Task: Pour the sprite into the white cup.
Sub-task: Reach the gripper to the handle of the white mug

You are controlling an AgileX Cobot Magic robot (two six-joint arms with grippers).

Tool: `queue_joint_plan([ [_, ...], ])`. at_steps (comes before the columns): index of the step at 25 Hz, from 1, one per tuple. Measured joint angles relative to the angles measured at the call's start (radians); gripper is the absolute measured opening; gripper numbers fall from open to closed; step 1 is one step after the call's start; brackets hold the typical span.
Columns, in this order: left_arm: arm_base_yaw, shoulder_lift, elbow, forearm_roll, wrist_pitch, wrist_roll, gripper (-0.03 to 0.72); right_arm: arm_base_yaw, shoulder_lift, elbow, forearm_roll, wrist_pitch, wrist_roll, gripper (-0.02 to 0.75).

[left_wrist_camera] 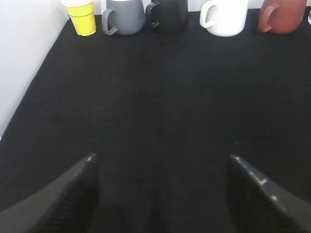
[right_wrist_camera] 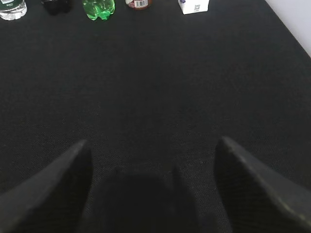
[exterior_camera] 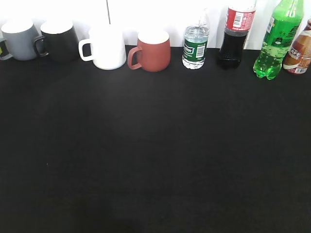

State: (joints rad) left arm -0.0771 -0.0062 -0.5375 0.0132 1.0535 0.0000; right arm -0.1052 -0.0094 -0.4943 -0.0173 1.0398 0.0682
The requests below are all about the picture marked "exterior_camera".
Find black ceramic mug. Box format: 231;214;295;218
32;20;79;63

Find white ceramic mug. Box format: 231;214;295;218
78;24;126;70

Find cestbon water bottle green label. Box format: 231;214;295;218
182;8;210;70

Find red ceramic mug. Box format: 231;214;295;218
127;30;171;72

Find cola bottle red label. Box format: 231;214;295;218
217;0;257;69

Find grey ceramic mug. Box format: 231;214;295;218
0;19;39;61

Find brown coffee drink bottle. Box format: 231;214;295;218
283;19;311;75

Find green soda bottle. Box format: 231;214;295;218
253;0;304;80

